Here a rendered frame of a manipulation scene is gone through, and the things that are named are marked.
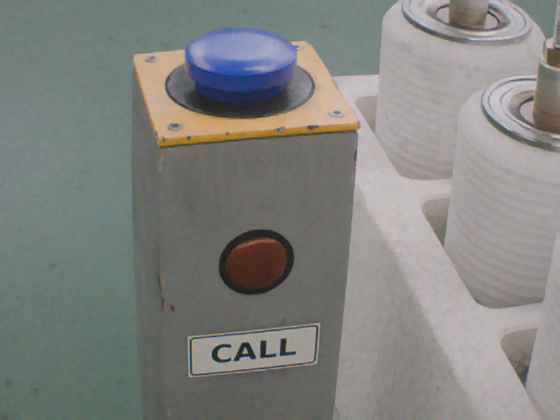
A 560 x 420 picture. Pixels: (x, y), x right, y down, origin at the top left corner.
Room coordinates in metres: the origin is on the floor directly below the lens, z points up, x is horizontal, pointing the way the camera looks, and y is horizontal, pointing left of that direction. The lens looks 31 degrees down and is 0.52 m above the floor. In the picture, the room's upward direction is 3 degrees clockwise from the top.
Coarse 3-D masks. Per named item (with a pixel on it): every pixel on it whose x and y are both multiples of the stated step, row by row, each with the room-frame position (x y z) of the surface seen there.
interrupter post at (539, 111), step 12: (540, 60) 0.54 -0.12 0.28; (540, 72) 0.54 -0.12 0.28; (552, 72) 0.53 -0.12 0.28; (540, 84) 0.54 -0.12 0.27; (552, 84) 0.53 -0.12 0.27; (540, 96) 0.53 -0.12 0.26; (552, 96) 0.53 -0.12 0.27; (540, 108) 0.53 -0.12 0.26; (552, 108) 0.53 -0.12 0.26; (540, 120) 0.53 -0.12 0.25; (552, 120) 0.53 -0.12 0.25
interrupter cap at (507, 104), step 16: (512, 80) 0.57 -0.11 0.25; (528, 80) 0.57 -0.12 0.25; (496, 96) 0.55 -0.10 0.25; (512, 96) 0.55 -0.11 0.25; (528, 96) 0.56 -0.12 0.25; (496, 112) 0.53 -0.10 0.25; (512, 112) 0.53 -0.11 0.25; (528, 112) 0.54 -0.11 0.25; (496, 128) 0.52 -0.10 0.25; (512, 128) 0.51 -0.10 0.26; (528, 128) 0.52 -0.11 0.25; (544, 128) 0.52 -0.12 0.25; (528, 144) 0.51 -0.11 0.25; (544, 144) 0.50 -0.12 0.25
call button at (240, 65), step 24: (192, 48) 0.42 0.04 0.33; (216, 48) 0.42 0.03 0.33; (240, 48) 0.42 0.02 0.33; (264, 48) 0.42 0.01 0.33; (288, 48) 0.42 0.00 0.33; (192, 72) 0.41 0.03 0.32; (216, 72) 0.40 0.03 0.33; (240, 72) 0.40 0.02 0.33; (264, 72) 0.40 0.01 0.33; (288, 72) 0.41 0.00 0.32; (216, 96) 0.41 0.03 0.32; (240, 96) 0.41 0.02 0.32; (264, 96) 0.41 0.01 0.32
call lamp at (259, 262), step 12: (252, 240) 0.39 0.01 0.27; (264, 240) 0.39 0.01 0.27; (276, 240) 0.39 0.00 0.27; (240, 252) 0.38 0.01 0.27; (252, 252) 0.38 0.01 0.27; (264, 252) 0.39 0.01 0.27; (276, 252) 0.39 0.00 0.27; (228, 264) 0.38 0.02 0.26; (240, 264) 0.38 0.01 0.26; (252, 264) 0.38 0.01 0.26; (264, 264) 0.39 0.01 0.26; (276, 264) 0.39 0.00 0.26; (228, 276) 0.38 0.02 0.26; (240, 276) 0.38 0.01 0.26; (252, 276) 0.38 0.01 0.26; (264, 276) 0.39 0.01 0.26; (276, 276) 0.39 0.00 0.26; (252, 288) 0.39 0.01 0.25
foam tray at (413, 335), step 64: (384, 192) 0.58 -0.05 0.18; (448, 192) 0.58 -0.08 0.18; (384, 256) 0.53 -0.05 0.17; (448, 256) 0.52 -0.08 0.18; (384, 320) 0.52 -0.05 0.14; (448, 320) 0.47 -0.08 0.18; (512, 320) 0.47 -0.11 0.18; (384, 384) 0.51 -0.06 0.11; (448, 384) 0.44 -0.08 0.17; (512, 384) 0.42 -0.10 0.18
